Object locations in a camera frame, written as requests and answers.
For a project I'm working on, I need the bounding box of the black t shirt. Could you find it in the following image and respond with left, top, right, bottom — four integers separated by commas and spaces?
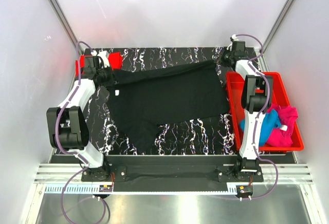
104, 60, 230, 154

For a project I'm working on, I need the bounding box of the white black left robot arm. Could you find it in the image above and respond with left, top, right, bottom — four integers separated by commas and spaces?
46, 52, 112, 181

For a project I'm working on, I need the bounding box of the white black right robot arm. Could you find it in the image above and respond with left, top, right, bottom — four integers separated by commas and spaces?
221, 39, 273, 181

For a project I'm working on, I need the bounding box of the red plastic bin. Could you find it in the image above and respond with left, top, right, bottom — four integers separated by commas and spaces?
226, 72, 304, 152

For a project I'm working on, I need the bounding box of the folded red t shirt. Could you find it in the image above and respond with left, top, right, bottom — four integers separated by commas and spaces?
75, 52, 123, 78

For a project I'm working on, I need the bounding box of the blue t shirt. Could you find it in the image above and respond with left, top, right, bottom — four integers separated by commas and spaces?
239, 109, 282, 147

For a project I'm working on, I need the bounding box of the pink t shirt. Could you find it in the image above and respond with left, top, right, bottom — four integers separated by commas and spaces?
266, 104, 298, 147

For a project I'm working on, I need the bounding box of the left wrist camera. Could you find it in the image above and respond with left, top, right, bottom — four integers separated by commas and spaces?
91, 50, 110, 68

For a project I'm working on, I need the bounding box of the aluminium frame post right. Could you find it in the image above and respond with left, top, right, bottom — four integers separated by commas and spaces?
261, 0, 296, 53

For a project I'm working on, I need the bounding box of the aluminium frame post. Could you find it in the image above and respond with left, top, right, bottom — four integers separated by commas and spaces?
48, 0, 78, 49
261, 0, 296, 53

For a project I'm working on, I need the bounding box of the aluminium frame post left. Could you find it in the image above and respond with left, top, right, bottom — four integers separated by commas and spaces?
48, 0, 78, 49

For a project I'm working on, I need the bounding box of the aluminium front rail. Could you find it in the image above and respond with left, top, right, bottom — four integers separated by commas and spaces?
34, 163, 313, 184

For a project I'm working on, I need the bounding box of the white slotted cable duct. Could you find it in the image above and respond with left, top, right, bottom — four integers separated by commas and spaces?
45, 183, 237, 195

